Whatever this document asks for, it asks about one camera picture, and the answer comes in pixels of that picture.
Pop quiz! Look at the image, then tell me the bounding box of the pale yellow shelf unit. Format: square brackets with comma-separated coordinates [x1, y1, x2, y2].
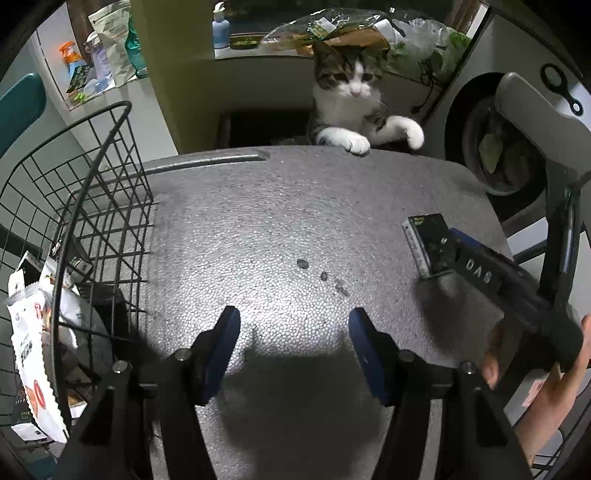
[131, 0, 222, 155]

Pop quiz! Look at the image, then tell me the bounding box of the blue pump bottle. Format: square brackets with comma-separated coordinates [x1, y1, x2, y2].
[211, 1, 232, 49]

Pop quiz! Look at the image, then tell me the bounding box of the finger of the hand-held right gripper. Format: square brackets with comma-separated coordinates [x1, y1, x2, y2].
[448, 227, 522, 278]
[427, 233, 462, 278]

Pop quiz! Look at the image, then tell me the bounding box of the white green plastic bag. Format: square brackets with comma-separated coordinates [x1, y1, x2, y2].
[383, 18, 472, 85]

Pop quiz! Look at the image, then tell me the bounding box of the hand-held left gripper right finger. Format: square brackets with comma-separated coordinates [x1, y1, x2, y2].
[348, 307, 532, 480]

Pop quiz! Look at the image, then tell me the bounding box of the person's right hand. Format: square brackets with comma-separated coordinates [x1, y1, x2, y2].
[480, 314, 591, 467]

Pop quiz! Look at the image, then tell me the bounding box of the pale detergent pouch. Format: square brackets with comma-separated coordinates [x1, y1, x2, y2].
[85, 34, 116, 90]

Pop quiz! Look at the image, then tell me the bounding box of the teal stand-up pouch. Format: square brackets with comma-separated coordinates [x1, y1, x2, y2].
[124, 18, 148, 77]

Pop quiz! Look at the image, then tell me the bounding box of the grey chair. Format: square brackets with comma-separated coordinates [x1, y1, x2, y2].
[496, 71, 591, 324]

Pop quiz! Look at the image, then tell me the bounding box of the teal chair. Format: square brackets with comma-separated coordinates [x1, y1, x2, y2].
[0, 71, 49, 158]

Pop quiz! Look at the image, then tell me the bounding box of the dark glass window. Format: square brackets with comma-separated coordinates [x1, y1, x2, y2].
[222, 0, 462, 34]

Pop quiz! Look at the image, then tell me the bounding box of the black power cable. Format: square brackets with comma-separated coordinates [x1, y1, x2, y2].
[411, 60, 440, 114]

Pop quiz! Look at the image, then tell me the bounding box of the blue white cracker packet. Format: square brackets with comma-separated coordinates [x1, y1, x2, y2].
[39, 257, 77, 297]
[6, 277, 71, 445]

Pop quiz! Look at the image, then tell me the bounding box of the black wire basket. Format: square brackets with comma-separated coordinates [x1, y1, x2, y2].
[0, 100, 158, 480]

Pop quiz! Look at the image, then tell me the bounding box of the white stand-up pouch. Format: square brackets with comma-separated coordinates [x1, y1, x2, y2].
[88, 0, 137, 88]

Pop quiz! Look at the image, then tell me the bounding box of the clear bag of groceries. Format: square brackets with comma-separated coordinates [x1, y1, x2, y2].
[260, 7, 393, 55]

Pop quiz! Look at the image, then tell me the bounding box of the orange spray bottle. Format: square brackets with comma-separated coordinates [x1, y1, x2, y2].
[60, 41, 86, 80]

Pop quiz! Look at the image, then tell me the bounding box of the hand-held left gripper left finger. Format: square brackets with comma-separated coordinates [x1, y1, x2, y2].
[51, 305, 242, 480]

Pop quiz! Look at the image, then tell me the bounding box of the tabby white cat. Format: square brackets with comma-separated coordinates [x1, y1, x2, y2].
[307, 44, 426, 155]

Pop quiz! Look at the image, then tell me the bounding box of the black figure-eight hook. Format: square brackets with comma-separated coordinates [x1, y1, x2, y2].
[540, 64, 585, 116]

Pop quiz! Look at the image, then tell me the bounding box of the white washing machine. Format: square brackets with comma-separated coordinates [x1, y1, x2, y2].
[436, 9, 591, 241]

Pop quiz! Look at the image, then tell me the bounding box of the green snack packet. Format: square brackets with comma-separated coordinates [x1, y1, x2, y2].
[67, 65, 94, 96]

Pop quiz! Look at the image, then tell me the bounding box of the black product box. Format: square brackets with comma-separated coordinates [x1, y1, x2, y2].
[401, 213, 455, 280]

